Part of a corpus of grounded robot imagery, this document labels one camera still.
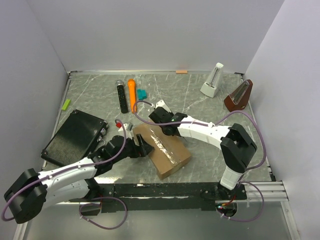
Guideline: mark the black microphone silver head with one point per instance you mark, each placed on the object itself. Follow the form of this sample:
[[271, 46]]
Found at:
[[121, 96]]

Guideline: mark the green plastic block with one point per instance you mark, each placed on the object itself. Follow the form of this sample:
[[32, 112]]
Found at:
[[65, 104]]

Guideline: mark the black speaker case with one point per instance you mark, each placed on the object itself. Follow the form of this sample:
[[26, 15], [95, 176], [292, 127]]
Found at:
[[78, 136]]

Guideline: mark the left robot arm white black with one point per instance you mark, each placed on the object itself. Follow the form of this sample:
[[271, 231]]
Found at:
[[32, 190]]

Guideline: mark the aluminium rail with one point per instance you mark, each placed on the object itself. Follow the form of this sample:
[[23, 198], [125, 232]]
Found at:
[[272, 191]]

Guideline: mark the brown wooden metronome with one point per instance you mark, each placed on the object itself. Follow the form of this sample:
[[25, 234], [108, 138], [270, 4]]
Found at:
[[239, 98]]

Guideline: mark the white metronome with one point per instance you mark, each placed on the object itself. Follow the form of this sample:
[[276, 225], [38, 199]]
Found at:
[[213, 82]]

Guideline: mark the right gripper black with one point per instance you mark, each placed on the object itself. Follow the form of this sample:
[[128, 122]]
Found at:
[[171, 114]]

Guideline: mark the teal plastic block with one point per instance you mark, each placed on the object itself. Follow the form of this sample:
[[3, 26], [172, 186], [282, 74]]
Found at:
[[141, 94]]

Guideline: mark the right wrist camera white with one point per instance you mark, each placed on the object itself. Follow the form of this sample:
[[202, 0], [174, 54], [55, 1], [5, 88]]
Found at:
[[162, 105]]

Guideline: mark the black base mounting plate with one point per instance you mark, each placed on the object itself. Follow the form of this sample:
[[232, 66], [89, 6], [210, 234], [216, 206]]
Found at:
[[164, 196]]

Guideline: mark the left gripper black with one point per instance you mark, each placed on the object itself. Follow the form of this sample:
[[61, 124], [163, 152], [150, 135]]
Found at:
[[141, 150]]

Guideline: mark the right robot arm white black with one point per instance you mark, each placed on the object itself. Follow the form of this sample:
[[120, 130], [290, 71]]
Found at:
[[236, 145]]

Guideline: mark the orange tape piece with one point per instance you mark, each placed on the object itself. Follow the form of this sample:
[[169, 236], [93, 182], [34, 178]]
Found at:
[[181, 72]]

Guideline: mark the brown cardboard express box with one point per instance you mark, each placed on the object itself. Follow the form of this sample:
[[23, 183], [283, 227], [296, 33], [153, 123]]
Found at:
[[169, 154]]

